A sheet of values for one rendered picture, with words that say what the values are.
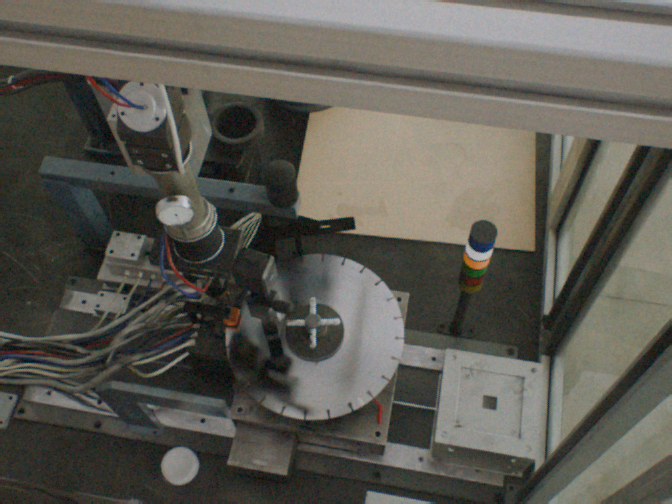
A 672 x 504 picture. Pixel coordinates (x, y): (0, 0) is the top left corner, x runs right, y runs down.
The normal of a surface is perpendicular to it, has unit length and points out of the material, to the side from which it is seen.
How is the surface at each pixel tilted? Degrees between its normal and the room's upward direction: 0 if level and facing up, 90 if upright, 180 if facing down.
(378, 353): 0
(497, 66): 90
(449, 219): 0
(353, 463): 0
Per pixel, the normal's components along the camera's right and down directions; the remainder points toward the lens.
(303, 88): -0.18, 0.87
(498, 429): -0.04, -0.48
